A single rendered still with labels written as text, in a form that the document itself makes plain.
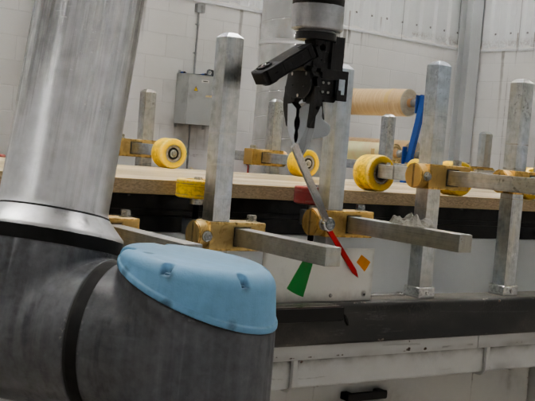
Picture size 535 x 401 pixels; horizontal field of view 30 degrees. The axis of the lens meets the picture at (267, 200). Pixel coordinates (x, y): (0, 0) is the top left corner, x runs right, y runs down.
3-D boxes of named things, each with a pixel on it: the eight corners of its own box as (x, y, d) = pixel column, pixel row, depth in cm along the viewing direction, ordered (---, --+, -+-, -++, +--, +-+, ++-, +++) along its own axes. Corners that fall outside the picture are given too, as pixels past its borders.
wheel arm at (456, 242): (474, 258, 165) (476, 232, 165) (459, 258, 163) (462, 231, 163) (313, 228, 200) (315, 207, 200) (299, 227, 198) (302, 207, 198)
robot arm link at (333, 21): (314, 0, 166) (279, 4, 173) (311, 30, 166) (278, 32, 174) (355, 8, 171) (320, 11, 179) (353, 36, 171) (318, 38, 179)
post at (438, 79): (431, 299, 202) (452, 62, 200) (418, 300, 200) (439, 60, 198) (418, 296, 205) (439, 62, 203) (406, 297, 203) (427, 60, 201)
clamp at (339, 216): (372, 238, 191) (374, 212, 191) (316, 237, 183) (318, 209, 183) (353, 235, 195) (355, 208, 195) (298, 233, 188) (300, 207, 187)
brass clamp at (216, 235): (265, 251, 176) (267, 223, 176) (200, 251, 168) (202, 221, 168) (246, 247, 181) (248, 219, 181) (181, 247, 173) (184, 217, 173)
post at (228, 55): (222, 311, 174) (244, 33, 171) (205, 311, 172) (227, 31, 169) (212, 307, 176) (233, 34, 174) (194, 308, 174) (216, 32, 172)
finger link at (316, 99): (319, 128, 169) (323, 76, 168) (312, 128, 168) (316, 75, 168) (302, 127, 173) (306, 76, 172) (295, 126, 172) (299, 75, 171)
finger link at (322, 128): (332, 157, 173) (337, 104, 172) (305, 156, 170) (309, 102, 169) (321, 157, 176) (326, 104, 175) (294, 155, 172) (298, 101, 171)
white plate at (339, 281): (371, 300, 192) (376, 248, 191) (260, 303, 177) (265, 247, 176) (369, 299, 192) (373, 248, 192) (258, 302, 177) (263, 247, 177)
